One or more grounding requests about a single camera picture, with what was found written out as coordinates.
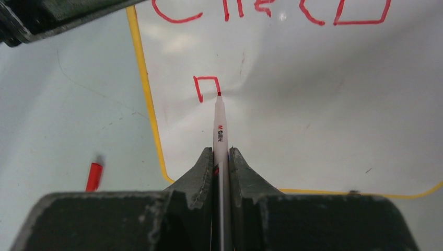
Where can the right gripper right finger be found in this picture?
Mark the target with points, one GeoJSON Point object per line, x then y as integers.
{"type": "Point", "coordinates": [264, 218]}

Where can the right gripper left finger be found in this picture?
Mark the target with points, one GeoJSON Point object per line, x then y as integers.
{"type": "Point", "coordinates": [176, 218]}

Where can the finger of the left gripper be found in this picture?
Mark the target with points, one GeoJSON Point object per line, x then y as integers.
{"type": "Point", "coordinates": [27, 21]}

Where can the red marker pen body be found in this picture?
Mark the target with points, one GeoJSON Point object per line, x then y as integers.
{"type": "Point", "coordinates": [221, 228]}

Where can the red marker cap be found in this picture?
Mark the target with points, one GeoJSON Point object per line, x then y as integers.
{"type": "Point", "coordinates": [94, 177]}

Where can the yellow-framed whiteboard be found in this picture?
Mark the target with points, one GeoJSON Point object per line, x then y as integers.
{"type": "Point", "coordinates": [320, 96]}

